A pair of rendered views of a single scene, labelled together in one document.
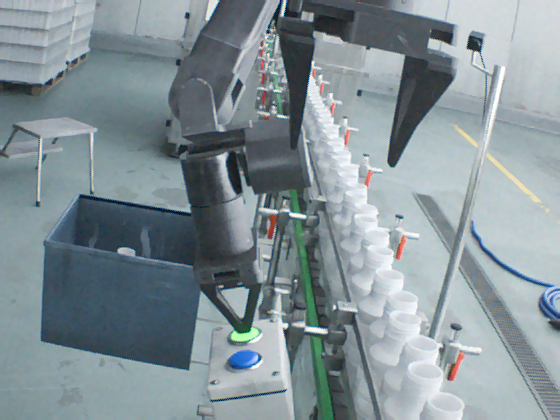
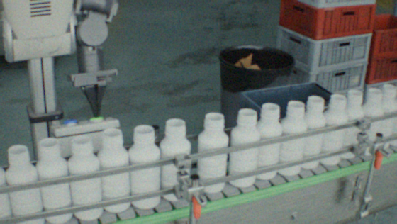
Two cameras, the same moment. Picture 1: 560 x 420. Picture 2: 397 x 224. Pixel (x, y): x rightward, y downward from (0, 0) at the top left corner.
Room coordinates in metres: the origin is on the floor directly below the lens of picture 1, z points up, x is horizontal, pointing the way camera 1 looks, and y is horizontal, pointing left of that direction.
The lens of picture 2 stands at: (0.63, -0.97, 1.60)
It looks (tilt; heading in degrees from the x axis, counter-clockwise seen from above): 25 degrees down; 70
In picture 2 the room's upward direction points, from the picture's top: 3 degrees clockwise
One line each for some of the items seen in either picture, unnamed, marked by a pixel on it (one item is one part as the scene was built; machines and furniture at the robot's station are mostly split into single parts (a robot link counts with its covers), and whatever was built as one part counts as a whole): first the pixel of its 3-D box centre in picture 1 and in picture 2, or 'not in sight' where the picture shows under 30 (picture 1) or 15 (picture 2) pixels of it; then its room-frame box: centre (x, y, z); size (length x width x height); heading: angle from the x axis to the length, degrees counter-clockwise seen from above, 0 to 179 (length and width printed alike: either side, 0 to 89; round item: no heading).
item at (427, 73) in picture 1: (384, 90); not in sight; (0.48, -0.05, 1.44); 0.07 x 0.07 x 0.09; 5
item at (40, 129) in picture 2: not in sight; (50, 163); (0.66, 0.48, 0.74); 0.11 x 0.11 x 0.40; 5
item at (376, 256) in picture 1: (366, 306); (212, 153); (0.97, -0.14, 1.08); 0.06 x 0.06 x 0.17
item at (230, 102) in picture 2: not in sight; (253, 106); (1.91, 1.55, 0.32); 0.45 x 0.45 x 0.64
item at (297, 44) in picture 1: (328, 79); not in sight; (0.48, -0.01, 1.44); 0.07 x 0.07 x 0.09; 5
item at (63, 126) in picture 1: (40, 153); not in sight; (4.32, 1.49, 0.21); 0.61 x 0.47 x 0.41; 58
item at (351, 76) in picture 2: not in sight; (320, 71); (2.66, 1.96, 0.33); 0.61 x 0.41 x 0.22; 11
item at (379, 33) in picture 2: not in sight; (382, 34); (3.35, 2.12, 0.55); 0.61 x 0.41 x 0.22; 8
